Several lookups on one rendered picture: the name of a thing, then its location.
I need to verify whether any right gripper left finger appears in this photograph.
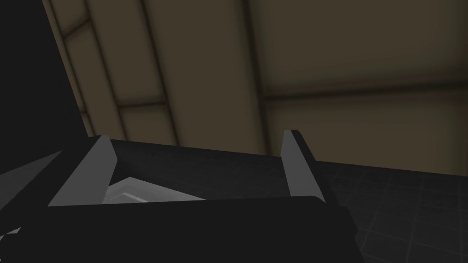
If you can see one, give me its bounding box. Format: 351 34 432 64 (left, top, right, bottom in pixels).
31 135 118 208

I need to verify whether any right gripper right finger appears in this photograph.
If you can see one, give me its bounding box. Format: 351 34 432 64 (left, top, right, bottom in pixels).
280 129 327 204

